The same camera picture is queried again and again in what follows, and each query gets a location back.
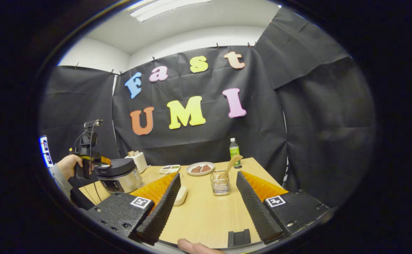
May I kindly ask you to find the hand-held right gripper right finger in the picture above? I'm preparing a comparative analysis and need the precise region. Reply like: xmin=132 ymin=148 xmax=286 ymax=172
xmin=236 ymin=171 xmax=333 ymax=245

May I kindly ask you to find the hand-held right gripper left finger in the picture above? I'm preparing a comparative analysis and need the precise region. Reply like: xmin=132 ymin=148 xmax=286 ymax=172
xmin=86 ymin=172 xmax=182 ymax=246

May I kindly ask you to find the black silver rice cooker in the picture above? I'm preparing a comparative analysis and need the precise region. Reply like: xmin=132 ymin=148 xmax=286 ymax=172
xmin=94 ymin=158 xmax=143 ymax=194

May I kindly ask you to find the wooden spoon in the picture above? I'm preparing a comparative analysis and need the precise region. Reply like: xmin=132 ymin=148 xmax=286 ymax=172
xmin=217 ymin=155 xmax=243 ymax=180

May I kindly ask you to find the white toaster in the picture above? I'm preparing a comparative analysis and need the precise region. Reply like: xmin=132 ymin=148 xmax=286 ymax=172
xmin=125 ymin=151 xmax=148 ymax=174

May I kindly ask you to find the computer monitor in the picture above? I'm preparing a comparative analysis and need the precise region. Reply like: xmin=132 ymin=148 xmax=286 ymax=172
xmin=39 ymin=135 xmax=54 ymax=168

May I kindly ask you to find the white divided food tray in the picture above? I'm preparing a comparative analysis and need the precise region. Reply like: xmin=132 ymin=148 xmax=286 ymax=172
xmin=159 ymin=164 xmax=181 ymax=175

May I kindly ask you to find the white round plate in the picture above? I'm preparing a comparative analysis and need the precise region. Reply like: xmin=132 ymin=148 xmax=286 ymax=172
xmin=186 ymin=162 xmax=215 ymax=176

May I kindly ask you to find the green drink bottle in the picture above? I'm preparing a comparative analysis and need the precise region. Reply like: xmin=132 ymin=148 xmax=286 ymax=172
xmin=229 ymin=138 xmax=242 ymax=169

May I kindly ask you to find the black backdrop cloth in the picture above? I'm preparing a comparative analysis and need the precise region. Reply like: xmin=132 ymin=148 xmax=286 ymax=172
xmin=38 ymin=7 xmax=376 ymax=208

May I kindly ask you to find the long ceiling light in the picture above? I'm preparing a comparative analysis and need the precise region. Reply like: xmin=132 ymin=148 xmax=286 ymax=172
xmin=128 ymin=0 xmax=212 ymax=22

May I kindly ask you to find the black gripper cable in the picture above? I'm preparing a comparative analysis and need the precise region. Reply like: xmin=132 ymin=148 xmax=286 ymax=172
xmin=75 ymin=122 xmax=102 ymax=205

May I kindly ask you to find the black plastic bracket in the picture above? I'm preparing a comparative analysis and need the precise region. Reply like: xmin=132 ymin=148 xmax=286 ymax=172
xmin=228 ymin=229 xmax=252 ymax=248

